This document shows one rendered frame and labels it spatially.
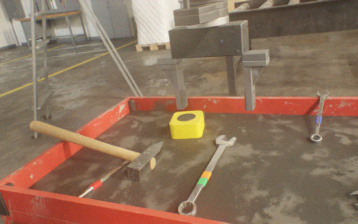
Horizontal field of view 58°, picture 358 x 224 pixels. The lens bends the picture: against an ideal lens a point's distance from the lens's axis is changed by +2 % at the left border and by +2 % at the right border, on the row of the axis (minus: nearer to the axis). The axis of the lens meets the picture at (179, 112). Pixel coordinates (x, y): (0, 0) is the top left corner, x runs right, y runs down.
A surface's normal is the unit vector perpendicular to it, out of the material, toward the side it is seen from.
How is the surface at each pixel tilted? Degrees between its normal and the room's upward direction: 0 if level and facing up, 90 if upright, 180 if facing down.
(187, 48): 88
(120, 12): 90
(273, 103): 90
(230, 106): 90
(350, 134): 0
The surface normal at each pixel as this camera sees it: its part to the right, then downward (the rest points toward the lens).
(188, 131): -0.18, 0.39
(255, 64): -0.39, 0.36
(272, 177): -0.14, -0.92
